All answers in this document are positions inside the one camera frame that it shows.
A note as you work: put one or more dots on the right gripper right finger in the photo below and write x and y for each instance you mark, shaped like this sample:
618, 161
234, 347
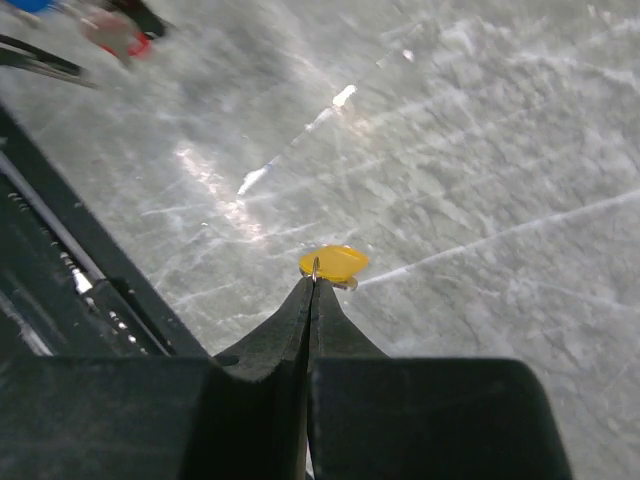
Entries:
375, 417

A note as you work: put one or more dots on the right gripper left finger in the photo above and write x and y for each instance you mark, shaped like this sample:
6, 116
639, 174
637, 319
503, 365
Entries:
237, 415

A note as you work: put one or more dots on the brass key with yellow tag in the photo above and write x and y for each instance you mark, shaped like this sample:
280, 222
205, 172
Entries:
337, 264

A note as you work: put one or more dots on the red key tag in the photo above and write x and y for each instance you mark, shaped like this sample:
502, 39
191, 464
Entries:
117, 34

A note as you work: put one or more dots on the blue key tag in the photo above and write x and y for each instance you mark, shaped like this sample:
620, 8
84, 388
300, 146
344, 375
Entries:
30, 6

